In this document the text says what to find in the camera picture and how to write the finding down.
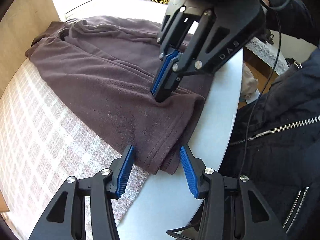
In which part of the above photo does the small black object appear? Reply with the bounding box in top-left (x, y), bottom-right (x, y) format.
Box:
top-left (260, 29), bottom-right (275, 45)

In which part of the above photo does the large light wooden board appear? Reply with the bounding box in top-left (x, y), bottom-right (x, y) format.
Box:
top-left (0, 0), bottom-right (60, 100)

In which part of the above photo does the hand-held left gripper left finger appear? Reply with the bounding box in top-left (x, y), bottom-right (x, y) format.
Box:
top-left (29, 144), bottom-right (135, 240)

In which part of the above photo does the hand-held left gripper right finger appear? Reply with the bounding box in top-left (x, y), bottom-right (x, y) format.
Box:
top-left (180, 145), bottom-right (288, 240)

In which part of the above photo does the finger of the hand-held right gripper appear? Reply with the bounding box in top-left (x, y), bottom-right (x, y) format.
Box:
top-left (150, 4), bottom-right (200, 95)
top-left (154, 4), bottom-right (266, 103)

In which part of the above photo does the person's right forearm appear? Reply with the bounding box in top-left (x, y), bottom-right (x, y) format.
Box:
top-left (260, 0), bottom-right (320, 46)

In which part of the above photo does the brown fleece sweater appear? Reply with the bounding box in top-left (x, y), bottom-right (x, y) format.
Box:
top-left (24, 15), bottom-right (213, 176)

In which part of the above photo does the person's black zipper jacket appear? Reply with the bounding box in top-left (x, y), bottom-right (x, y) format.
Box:
top-left (220, 47), bottom-right (320, 240)

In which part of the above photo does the white lace cloth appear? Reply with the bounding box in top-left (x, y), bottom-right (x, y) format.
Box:
top-left (244, 36), bottom-right (289, 75)

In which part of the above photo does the beige crumpled cloth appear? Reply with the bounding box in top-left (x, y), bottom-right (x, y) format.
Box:
top-left (241, 64), bottom-right (259, 101)

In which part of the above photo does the black cable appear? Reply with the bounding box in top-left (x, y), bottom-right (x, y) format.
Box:
top-left (166, 224), bottom-right (202, 240)
top-left (240, 0), bottom-right (296, 178)

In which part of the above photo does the pink plaid cloth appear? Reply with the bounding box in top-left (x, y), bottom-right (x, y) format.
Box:
top-left (0, 55), bottom-right (150, 240)

